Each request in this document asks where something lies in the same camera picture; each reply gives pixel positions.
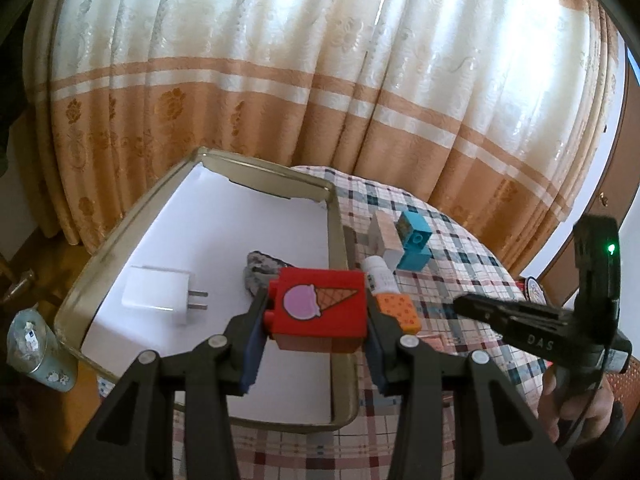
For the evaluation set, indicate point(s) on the grey stone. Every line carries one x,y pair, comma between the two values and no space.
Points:
260,270

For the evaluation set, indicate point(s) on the brown wooden cabinet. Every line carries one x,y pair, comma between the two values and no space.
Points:
60,270

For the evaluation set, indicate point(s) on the brown wooden furniture panel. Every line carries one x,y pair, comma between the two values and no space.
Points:
590,200

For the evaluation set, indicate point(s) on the small white bottle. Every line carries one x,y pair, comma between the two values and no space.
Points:
380,275

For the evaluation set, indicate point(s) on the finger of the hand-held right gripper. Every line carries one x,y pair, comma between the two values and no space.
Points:
535,342
500,307

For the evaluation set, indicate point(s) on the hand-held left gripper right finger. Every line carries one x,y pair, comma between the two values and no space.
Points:
376,360

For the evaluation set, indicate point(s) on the white paper tin liner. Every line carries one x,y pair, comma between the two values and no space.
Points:
225,240

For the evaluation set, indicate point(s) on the rectangular metal tin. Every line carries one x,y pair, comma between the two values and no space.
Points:
250,176

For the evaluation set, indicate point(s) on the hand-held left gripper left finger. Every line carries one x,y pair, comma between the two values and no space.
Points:
252,355

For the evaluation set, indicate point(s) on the white and beige box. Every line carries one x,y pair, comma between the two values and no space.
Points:
385,240

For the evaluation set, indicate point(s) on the cream and orange curtain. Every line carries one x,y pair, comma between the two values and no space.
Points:
300,60

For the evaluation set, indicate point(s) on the red block with ice-cream print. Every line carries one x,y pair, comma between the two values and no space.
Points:
320,332

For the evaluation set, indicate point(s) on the white charger plug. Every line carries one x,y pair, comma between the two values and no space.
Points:
155,292

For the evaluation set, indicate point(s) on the orange block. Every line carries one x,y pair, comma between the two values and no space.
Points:
400,310

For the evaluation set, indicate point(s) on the round white printed lid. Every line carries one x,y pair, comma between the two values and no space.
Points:
534,291

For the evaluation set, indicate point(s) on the small blue block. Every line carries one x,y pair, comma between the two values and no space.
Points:
414,229

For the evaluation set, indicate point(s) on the plaid tablecloth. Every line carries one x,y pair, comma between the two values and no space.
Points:
450,280

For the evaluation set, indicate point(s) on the person's right hand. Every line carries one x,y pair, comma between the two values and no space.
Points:
552,395

